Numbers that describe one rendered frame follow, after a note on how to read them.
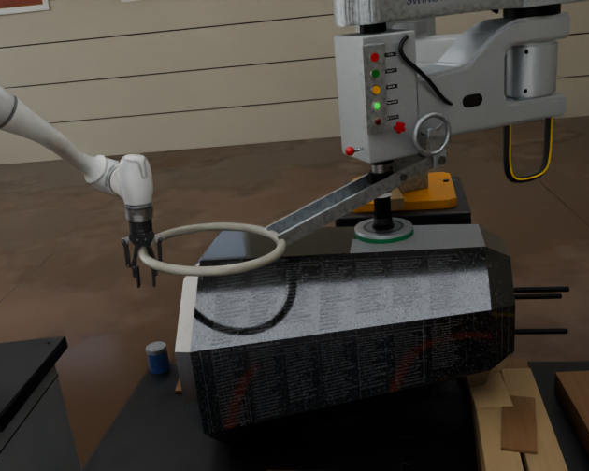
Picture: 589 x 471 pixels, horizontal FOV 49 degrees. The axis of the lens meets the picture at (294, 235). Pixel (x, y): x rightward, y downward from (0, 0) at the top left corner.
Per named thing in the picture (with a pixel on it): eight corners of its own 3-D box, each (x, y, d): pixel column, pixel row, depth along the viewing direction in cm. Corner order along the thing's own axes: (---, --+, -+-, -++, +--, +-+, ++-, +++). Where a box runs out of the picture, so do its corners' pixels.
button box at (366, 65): (384, 130, 216) (380, 42, 207) (388, 131, 214) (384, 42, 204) (363, 134, 214) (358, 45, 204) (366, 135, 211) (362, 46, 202)
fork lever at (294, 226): (423, 153, 248) (419, 141, 246) (452, 162, 231) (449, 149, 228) (266, 235, 233) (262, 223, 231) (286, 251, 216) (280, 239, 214)
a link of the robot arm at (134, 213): (150, 205, 205) (152, 222, 207) (153, 198, 213) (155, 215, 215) (122, 206, 204) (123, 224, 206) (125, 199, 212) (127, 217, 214)
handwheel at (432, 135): (437, 149, 230) (436, 106, 225) (453, 153, 221) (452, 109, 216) (400, 155, 225) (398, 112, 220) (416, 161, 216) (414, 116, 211)
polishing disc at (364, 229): (379, 244, 226) (379, 240, 225) (343, 229, 243) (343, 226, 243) (424, 228, 235) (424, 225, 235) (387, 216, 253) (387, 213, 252)
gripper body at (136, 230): (125, 222, 206) (128, 249, 209) (151, 221, 207) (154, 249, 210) (128, 216, 213) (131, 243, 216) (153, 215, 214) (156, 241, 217)
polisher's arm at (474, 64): (530, 134, 265) (534, 9, 249) (572, 143, 245) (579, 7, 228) (373, 165, 241) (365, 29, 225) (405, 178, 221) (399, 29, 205)
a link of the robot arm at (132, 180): (161, 201, 209) (137, 194, 217) (157, 153, 204) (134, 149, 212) (133, 208, 201) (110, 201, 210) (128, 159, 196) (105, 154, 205)
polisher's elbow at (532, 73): (493, 97, 248) (494, 45, 241) (519, 90, 259) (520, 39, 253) (539, 99, 234) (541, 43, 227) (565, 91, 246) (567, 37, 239)
